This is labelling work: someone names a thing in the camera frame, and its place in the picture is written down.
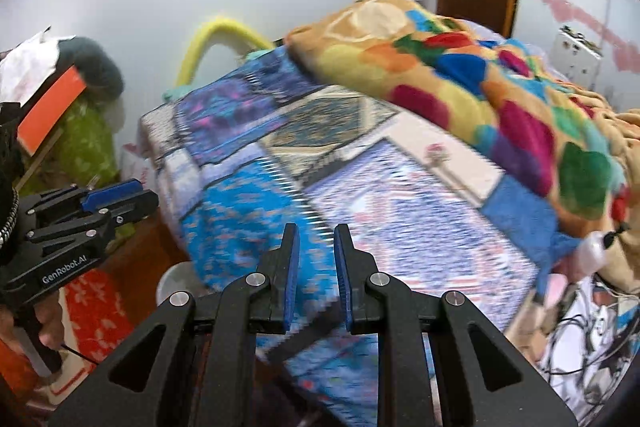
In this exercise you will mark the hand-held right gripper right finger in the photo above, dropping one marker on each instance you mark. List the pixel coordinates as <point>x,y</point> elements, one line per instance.
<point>344,279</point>

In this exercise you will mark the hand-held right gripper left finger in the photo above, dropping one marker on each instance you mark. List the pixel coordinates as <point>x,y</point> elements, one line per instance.
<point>291,274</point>

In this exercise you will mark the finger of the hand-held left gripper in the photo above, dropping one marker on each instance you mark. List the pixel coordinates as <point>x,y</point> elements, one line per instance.
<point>137,204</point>
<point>112,194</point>

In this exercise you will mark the white round bin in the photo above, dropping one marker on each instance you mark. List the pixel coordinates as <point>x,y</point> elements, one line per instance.
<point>175,279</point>

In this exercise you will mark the person's left hand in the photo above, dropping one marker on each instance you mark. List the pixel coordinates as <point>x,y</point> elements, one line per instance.
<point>47,314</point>

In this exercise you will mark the red leaf fabric storage box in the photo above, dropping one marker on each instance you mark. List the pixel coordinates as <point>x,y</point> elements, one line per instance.
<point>97,312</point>

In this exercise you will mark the green leaf fabric storage box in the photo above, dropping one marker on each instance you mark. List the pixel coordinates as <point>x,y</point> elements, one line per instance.
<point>87,142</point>

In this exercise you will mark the patchwork bedsheet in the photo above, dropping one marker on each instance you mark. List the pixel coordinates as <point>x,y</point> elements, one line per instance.
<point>250,187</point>

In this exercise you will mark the orange flat board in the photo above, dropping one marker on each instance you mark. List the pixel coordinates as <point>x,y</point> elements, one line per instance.
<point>50,109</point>

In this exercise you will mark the teal fuzzy plush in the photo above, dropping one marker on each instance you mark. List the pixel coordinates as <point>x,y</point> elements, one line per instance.
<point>95,62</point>

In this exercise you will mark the yellow foam tube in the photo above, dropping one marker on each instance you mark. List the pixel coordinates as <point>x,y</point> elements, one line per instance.
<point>197,44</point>

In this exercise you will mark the colourful fleece blanket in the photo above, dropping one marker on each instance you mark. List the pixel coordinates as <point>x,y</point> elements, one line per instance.
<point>475,72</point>

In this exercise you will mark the white plush toy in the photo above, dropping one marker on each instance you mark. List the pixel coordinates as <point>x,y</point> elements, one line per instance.
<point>597,249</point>

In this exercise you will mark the white printed cloth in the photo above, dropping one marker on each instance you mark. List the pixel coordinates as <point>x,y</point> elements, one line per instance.
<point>600,387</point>

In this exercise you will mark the white power strip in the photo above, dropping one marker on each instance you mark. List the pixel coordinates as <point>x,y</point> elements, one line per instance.
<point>577,52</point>

